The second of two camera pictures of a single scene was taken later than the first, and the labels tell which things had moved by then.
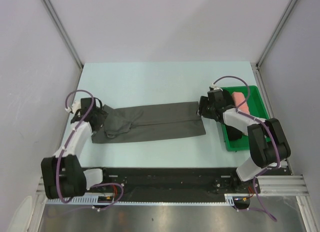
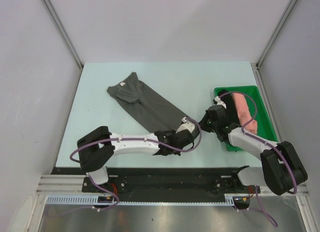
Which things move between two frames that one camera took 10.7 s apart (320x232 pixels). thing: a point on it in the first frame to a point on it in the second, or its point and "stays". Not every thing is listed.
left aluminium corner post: x=63 y=31 stays
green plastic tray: x=253 y=97 stays
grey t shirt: x=149 y=122 to x=160 y=115
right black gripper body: x=207 y=108 to x=207 y=124
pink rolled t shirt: x=238 y=98 stays
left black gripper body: x=101 y=116 to x=175 y=152
